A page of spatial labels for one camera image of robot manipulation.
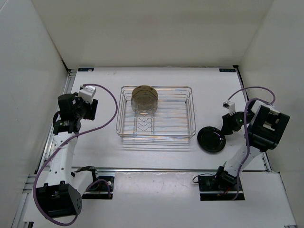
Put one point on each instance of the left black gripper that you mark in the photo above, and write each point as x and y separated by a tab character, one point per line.
91	113

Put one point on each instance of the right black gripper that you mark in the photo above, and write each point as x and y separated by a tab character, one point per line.
228	124

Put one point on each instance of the black round plate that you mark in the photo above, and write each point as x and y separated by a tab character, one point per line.
211	139

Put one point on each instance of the clear plate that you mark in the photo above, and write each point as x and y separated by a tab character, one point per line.
144	104
144	101

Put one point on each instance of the beige round plate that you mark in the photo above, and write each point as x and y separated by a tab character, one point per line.
145	90

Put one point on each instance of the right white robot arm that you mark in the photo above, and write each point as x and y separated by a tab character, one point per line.
263	131

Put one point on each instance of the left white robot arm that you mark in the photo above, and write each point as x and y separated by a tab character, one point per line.
61	193

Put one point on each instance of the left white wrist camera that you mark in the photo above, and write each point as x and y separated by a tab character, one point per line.
87	93

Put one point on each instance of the chrome wire dish rack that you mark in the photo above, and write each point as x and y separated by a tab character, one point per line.
174	118

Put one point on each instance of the metal rail bar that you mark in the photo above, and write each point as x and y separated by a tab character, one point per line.
105	169

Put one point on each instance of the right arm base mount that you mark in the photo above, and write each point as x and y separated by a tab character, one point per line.
211	190

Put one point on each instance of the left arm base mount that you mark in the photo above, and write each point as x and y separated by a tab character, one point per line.
100	190

